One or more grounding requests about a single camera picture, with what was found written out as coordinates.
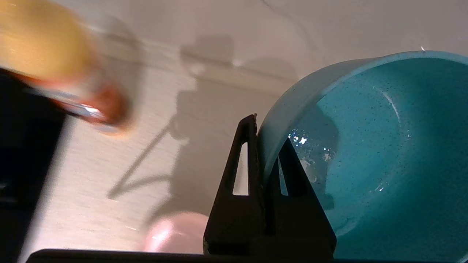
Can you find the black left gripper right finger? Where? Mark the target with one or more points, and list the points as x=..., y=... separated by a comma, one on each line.
x=296, y=226

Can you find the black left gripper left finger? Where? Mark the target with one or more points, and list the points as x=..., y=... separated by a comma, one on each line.
x=234, y=226

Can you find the blue plastic bowl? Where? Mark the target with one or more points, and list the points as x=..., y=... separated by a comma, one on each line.
x=384, y=146

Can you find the orange label detergent bottle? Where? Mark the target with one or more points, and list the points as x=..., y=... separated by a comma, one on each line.
x=44, y=47

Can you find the pink plastic bowl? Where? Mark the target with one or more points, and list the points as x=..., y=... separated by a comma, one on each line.
x=175, y=233

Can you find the black induction cooktop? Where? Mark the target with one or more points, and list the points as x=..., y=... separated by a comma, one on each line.
x=22, y=164

